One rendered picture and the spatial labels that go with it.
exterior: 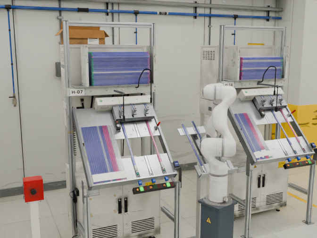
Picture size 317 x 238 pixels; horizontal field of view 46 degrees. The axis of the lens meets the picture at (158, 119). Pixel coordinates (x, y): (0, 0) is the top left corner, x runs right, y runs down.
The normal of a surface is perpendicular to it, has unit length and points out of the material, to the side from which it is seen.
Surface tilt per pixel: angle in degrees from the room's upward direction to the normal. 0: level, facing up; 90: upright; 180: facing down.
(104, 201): 90
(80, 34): 80
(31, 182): 90
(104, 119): 44
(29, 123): 90
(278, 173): 90
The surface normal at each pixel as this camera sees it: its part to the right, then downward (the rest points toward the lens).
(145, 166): 0.28, -0.60
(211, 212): -0.77, 0.11
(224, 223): 0.64, 0.14
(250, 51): 0.41, 0.17
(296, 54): -0.91, 0.07
